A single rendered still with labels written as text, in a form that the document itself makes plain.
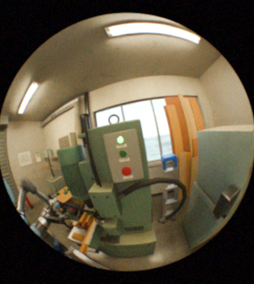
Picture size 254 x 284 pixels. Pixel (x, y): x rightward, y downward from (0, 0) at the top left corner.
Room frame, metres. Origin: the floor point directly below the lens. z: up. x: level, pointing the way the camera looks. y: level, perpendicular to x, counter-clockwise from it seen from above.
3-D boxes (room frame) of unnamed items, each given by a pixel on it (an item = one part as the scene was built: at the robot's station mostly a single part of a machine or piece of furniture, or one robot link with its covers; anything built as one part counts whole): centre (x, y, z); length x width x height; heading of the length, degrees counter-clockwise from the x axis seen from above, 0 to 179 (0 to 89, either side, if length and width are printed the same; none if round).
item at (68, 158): (0.44, 0.33, 1.32); 0.18 x 0.18 x 0.31
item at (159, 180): (0.30, -0.08, 1.12); 0.33 x 0.05 x 0.36; 88
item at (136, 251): (0.44, 0.21, 0.36); 0.58 x 0.45 x 0.71; 88
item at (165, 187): (0.91, -0.45, 0.58); 0.27 x 0.25 x 1.16; 171
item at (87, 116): (0.44, 0.19, 1.54); 0.08 x 0.08 x 0.17; 88
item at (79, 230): (0.44, 0.44, 0.87); 0.61 x 0.30 x 0.06; 178
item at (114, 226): (0.28, 0.15, 1.02); 0.09 x 0.07 x 0.12; 178
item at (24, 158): (1.20, 3.19, 1.48); 0.64 x 0.02 x 0.46; 170
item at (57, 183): (1.76, 2.27, 0.79); 0.62 x 0.48 x 1.58; 80
